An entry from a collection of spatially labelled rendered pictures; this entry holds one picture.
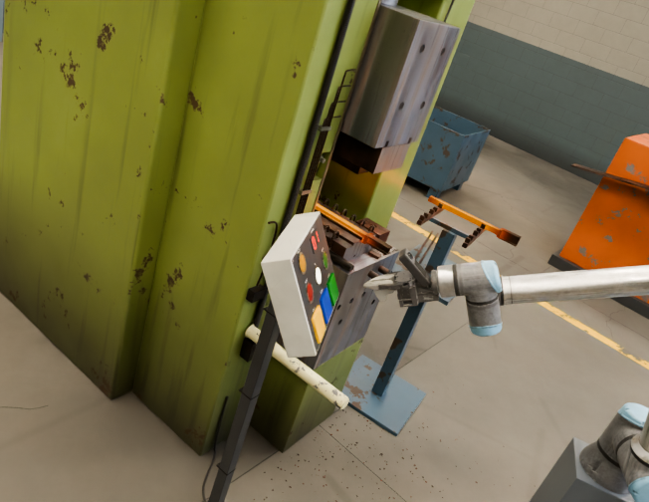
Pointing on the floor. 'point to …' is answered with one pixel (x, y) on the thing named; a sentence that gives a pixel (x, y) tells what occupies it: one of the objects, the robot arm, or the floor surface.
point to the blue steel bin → (447, 151)
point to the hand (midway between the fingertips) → (367, 283)
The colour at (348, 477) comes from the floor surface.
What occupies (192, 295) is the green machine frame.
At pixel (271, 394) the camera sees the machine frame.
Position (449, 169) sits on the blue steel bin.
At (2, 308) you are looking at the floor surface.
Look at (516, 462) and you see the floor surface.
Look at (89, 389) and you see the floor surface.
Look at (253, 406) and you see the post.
